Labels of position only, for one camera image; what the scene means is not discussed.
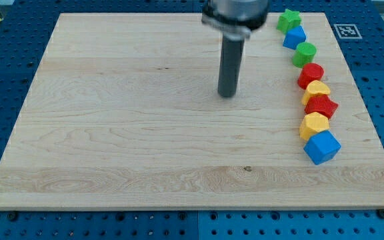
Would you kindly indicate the red cylinder block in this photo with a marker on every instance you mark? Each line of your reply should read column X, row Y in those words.
column 310, row 72

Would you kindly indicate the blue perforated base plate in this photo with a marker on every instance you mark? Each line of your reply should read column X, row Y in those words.
column 24, row 34

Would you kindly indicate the yellow heart block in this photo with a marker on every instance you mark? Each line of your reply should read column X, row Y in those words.
column 315, row 88

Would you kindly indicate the green star block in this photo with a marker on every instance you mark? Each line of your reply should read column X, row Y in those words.
column 288, row 20

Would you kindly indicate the white fiducial marker tag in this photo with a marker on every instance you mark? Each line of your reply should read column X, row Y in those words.
column 347, row 31

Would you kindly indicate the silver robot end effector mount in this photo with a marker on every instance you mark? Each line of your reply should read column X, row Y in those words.
column 235, row 19

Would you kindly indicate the yellow hexagon block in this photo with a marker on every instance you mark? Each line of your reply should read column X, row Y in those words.
column 313, row 123

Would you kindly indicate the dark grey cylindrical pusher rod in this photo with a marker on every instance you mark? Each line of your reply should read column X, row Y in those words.
column 230, row 65

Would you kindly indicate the blue pentagon block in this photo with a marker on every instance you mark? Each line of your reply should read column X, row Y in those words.
column 294, row 37

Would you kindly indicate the green cylinder block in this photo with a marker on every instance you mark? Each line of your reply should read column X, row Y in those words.
column 304, row 54

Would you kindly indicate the blue cube block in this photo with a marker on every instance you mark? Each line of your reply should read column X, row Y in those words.
column 322, row 147

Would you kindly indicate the red star block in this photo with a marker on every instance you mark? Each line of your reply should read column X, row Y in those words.
column 321, row 104

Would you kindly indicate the light wooden board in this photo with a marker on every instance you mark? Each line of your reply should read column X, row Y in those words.
column 123, row 115

